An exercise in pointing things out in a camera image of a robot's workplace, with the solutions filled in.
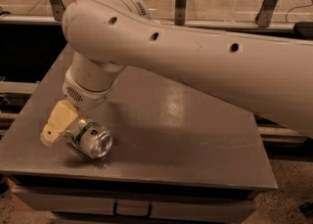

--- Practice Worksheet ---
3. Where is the right metal railing bracket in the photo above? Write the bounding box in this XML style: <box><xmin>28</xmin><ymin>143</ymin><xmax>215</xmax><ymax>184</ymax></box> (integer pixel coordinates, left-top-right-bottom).
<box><xmin>255</xmin><ymin>0</ymin><xmax>278</xmax><ymax>27</ymax></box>

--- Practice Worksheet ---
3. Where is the silver green 7up can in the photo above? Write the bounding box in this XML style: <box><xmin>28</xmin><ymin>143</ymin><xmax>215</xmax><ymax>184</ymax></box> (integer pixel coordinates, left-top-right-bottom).
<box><xmin>62</xmin><ymin>114</ymin><xmax>113</xmax><ymax>159</ymax></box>

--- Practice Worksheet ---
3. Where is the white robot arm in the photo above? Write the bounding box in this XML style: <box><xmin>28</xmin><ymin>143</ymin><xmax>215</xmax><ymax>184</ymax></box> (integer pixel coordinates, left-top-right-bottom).
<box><xmin>40</xmin><ymin>0</ymin><xmax>313</xmax><ymax>146</ymax></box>

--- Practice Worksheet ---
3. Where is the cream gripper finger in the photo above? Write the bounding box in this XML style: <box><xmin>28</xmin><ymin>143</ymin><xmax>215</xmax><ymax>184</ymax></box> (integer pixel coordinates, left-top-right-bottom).
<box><xmin>40</xmin><ymin>100</ymin><xmax>78</xmax><ymax>147</ymax></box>

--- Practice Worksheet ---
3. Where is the middle metal railing bracket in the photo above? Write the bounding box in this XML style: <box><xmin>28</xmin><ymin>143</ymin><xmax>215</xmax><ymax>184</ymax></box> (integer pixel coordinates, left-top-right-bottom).
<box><xmin>174</xmin><ymin>0</ymin><xmax>187</xmax><ymax>25</ymax></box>

